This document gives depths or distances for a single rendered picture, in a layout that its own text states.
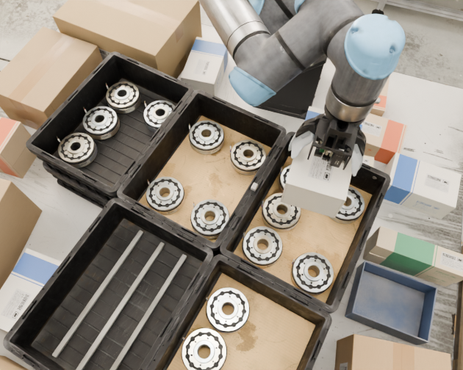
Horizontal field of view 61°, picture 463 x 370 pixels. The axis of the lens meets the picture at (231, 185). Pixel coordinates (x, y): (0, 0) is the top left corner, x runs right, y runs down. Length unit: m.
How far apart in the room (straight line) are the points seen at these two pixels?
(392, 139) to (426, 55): 1.56
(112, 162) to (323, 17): 0.78
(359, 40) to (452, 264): 0.78
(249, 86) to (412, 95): 1.05
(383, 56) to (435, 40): 2.45
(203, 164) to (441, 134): 0.84
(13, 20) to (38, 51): 1.62
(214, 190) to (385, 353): 0.58
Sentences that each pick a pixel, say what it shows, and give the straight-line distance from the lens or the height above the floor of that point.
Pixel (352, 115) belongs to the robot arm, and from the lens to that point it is 0.65.
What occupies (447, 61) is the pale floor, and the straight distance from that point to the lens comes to 2.91.
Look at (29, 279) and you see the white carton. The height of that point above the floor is 0.79.
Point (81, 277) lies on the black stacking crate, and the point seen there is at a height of 0.83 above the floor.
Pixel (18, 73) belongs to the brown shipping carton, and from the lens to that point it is 1.47.
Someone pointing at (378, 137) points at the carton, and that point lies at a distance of 1.36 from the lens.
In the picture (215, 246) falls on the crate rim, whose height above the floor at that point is 0.93.
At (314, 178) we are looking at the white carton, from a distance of 0.80.
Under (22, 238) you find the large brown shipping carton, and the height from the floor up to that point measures 0.73.
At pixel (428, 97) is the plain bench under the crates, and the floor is 0.70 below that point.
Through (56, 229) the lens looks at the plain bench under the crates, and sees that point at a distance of 1.31.
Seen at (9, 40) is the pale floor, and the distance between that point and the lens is 3.01.
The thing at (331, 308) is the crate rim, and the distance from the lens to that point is 0.94.
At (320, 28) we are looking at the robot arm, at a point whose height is 1.42.
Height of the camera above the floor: 1.83
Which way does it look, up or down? 63 degrees down
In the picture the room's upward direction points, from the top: 2 degrees clockwise
